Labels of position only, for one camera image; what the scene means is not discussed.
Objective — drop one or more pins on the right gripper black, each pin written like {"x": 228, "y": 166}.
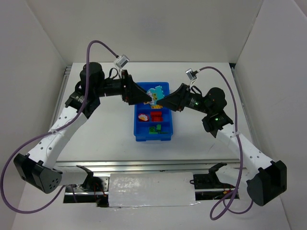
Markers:
{"x": 183, "y": 98}

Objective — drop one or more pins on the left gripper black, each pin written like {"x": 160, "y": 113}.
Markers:
{"x": 126, "y": 87}

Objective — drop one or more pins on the teal printed lego block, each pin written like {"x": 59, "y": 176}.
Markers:
{"x": 154, "y": 96}

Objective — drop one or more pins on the long teal lego brick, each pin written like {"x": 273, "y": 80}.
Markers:
{"x": 159, "y": 92}

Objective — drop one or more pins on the yellow striped lego brick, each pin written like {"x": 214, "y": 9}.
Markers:
{"x": 156, "y": 106}

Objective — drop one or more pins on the red flower lego brick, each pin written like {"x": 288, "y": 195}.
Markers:
{"x": 143, "y": 117}

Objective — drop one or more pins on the red sloped lego piece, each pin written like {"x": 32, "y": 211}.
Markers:
{"x": 156, "y": 119}

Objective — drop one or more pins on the small green lego brick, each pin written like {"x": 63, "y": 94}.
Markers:
{"x": 152, "y": 130}

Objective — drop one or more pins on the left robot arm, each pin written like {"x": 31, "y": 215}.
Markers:
{"x": 37, "y": 166}

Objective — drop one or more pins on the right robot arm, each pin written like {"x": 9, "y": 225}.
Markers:
{"x": 268, "y": 178}

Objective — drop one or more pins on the blue divided plastic tray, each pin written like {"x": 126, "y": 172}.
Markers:
{"x": 141, "y": 129}

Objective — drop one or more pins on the white foil cover panel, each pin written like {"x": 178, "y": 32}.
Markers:
{"x": 151, "y": 189}

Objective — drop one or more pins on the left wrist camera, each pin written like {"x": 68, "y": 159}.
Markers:
{"x": 121, "y": 61}

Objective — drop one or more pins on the aluminium frame rail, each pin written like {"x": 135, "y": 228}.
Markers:
{"x": 148, "y": 166}

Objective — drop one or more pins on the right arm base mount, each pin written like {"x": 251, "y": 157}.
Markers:
{"x": 208, "y": 188}

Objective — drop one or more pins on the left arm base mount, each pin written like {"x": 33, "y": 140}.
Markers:
{"x": 95, "y": 193}

